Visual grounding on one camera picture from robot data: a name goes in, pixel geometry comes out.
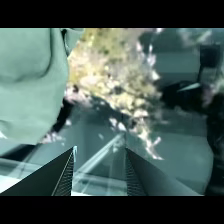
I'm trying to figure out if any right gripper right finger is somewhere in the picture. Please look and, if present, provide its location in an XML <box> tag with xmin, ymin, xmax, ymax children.
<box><xmin>125</xmin><ymin>147</ymin><xmax>202</xmax><ymax>197</ymax></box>

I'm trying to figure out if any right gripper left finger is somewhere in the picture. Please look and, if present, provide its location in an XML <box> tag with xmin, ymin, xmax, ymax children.
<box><xmin>0</xmin><ymin>145</ymin><xmax>78</xmax><ymax>197</ymax></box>

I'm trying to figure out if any pale green shirt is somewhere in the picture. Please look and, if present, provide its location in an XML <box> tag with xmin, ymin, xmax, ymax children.
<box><xmin>0</xmin><ymin>28</ymin><xmax>85</xmax><ymax>146</ymax></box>

